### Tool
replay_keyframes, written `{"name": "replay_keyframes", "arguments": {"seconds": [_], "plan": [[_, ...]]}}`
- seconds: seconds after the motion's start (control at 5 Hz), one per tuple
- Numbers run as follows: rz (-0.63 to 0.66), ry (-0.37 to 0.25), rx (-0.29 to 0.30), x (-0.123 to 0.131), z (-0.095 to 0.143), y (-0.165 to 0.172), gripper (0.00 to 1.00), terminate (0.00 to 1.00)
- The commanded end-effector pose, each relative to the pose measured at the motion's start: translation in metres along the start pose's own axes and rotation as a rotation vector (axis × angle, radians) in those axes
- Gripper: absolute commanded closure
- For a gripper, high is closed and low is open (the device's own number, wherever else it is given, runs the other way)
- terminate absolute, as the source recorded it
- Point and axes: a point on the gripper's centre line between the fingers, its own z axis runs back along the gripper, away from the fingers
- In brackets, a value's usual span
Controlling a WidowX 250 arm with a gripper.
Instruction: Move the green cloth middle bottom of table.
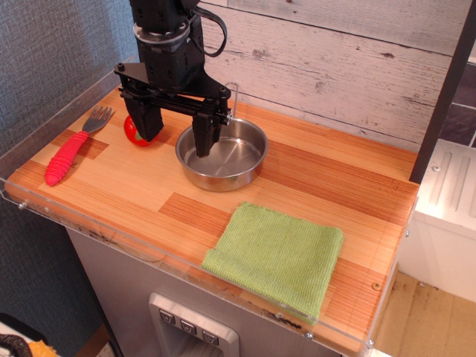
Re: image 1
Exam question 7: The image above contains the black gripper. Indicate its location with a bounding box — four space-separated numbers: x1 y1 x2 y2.
114 22 231 158

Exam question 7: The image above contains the green cloth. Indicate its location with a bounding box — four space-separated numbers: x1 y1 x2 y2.
202 202 344 325

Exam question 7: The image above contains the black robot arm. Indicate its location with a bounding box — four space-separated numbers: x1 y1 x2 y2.
114 1 232 158

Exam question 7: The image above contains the red toy tomato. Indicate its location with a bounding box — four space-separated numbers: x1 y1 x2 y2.
123 115 157 147

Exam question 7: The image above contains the stainless steel bowl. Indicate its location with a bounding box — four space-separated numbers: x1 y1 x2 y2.
175 82 269 193

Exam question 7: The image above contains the clear acrylic table guard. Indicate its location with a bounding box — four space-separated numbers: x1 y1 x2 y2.
1 58 417 356

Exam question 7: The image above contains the grey cabinet with dispenser panel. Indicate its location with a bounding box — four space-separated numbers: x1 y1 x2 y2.
65 227 358 357

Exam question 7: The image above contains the yellow black object bottom left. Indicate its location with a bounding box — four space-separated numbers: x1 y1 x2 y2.
1 334 58 357

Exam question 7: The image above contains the white appliance right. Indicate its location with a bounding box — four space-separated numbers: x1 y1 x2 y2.
398 140 475 301

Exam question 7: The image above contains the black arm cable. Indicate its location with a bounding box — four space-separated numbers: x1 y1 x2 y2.
191 5 228 59

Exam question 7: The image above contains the red handled fork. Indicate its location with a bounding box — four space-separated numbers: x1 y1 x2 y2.
45 106 112 186

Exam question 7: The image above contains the dark vertical post right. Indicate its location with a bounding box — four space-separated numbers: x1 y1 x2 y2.
409 0 475 184

